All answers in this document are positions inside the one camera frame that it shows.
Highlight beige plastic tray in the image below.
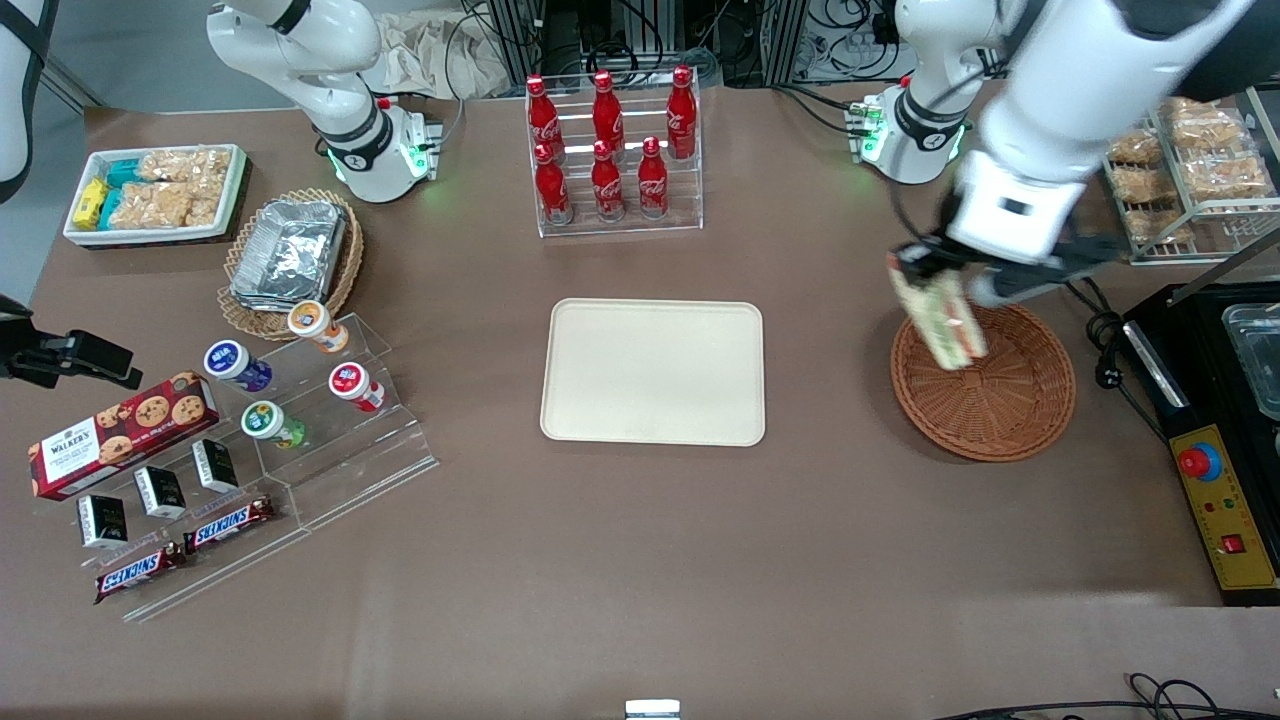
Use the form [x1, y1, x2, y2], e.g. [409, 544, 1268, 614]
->
[539, 297, 768, 449]

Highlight black power cable with plug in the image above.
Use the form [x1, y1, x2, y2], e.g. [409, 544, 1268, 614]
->
[1064, 272, 1173, 443]

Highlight white rectangular snack bin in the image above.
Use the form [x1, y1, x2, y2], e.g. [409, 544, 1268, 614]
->
[61, 142, 250, 249]

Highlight red lid drink cup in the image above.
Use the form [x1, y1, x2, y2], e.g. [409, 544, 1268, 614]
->
[327, 361, 387, 414]

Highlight stack of foil trays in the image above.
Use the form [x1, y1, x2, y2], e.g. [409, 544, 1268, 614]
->
[229, 197, 349, 314]

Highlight triangle sandwich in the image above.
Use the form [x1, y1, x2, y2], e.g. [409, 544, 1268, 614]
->
[887, 266, 990, 373]

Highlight blue lid drink cup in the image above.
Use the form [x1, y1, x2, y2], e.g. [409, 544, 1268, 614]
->
[202, 339, 274, 394]

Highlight clear acrylic bottle rack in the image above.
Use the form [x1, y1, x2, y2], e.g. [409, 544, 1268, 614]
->
[526, 64, 705, 240]

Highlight grey metal lever bar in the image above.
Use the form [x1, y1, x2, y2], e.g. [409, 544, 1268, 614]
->
[1164, 228, 1280, 307]

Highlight green lid drink cup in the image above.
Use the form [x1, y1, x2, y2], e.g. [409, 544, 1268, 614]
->
[239, 399, 308, 450]

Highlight light wicker basket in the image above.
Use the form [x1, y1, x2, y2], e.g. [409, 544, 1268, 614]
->
[216, 186, 366, 344]

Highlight red Walkers cookie box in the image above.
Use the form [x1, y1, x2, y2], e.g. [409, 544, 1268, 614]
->
[27, 370, 222, 502]

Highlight brown wicker basket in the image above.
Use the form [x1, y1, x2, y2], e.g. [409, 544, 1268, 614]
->
[889, 298, 1079, 464]

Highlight clear acrylic step stand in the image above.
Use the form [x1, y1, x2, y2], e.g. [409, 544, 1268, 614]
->
[225, 312, 440, 533]

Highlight black machine with yellow panel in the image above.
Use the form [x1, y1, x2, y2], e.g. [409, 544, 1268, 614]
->
[1122, 280, 1280, 608]

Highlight thin black floor cables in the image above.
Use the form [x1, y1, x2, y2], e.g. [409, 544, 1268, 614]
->
[930, 672, 1280, 720]

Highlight orange lid drink cup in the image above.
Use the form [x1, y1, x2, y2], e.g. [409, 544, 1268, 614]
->
[286, 299, 352, 356]

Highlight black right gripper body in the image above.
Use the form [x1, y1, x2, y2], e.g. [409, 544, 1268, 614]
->
[0, 294, 43, 387]

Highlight yellow snack packet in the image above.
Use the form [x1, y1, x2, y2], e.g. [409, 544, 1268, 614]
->
[72, 177, 109, 231]

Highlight clear bag of crackers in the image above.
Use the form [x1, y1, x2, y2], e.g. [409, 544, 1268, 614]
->
[186, 180, 229, 228]
[138, 148, 233, 185]
[108, 181, 194, 231]

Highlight red cola bottle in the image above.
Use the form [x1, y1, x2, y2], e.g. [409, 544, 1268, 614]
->
[666, 64, 699, 162]
[590, 139, 627, 222]
[534, 143, 574, 227]
[636, 136, 670, 220]
[526, 74, 564, 163]
[591, 69, 626, 153]

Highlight clear acrylic low stand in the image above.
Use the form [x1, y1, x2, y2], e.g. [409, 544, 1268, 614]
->
[35, 430, 313, 624]

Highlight small black box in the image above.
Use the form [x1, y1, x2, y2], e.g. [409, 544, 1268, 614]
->
[191, 437, 240, 495]
[133, 465, 189, 520]
[76, 493, 130, 550]

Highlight Snickers chocolate bar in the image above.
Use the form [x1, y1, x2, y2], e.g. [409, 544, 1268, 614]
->
[182, 496, 277, 554]
[94, 542, 188, 605]

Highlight black equipment rack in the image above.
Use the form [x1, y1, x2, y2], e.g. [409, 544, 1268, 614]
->
[480, 0, 806, 89]

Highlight clear plastic container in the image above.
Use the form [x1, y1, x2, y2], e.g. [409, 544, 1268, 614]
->
[1222, 303, 1280, 423]

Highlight red emergency stop button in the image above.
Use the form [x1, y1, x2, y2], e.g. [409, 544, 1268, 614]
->
[1177, 441, 1224, 484]

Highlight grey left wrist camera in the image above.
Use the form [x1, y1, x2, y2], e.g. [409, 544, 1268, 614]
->
[966, 261, 1065, 309]

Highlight white wire rack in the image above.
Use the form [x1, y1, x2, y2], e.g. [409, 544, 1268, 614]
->
[1103, 88, 1280, 267]

